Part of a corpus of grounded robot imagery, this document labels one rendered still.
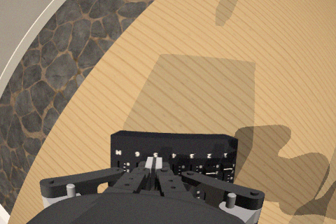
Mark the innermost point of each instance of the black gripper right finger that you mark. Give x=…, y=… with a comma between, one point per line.
x=245, y=203

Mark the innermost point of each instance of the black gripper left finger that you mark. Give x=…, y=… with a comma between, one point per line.
x=59, y=188

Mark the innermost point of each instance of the black lighting desk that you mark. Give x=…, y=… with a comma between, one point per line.
x=207, y=154

